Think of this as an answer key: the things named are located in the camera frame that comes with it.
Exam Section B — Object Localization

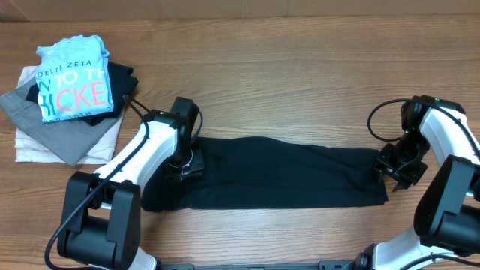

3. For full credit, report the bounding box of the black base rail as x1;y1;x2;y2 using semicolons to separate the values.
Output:
161;260;355;270

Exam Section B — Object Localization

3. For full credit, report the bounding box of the black t-shirt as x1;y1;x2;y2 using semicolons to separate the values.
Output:
141;137;388;212

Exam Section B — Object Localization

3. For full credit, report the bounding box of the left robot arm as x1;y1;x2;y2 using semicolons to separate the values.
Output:
44;97;204;270

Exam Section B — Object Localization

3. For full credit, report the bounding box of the grey folded shirt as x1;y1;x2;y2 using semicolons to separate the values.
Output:
0;80;120;167

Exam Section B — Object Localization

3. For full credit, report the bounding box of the white folded cloth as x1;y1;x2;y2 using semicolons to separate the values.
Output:
14;65;125;165

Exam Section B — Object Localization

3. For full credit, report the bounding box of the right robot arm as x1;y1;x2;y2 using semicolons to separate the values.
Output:
346;95;479;270

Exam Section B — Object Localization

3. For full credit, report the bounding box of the light blue printed folded shirt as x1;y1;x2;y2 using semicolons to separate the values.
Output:
35;35;114;123

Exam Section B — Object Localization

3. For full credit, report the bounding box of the black folded shirt in stack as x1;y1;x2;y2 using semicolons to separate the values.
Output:
26;60;138;126

